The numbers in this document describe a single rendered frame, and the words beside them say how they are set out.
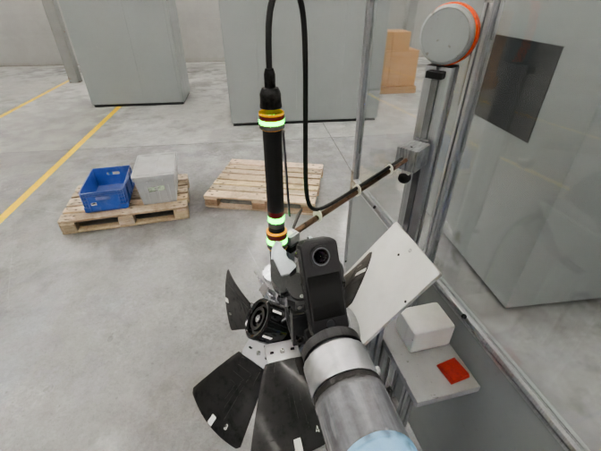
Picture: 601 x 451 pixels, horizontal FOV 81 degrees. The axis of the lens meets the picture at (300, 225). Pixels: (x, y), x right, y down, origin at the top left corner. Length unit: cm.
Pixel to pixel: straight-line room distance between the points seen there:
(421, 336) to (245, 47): 541
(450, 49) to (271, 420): 107
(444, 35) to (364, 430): 104
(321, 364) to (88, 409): 225
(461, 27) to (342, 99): 542
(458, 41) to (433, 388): 108
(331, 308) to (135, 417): 207
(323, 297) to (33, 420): 238
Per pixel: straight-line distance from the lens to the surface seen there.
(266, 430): 92
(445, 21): 119
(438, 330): 142
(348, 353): 39
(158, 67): 798
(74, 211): 419
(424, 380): 141
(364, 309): 113
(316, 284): 42
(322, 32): 626
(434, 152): 126
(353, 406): 36
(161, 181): 379
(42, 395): 276
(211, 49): 1294
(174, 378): 249
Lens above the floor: 199
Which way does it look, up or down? 34 degrees down
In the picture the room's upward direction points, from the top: straight up
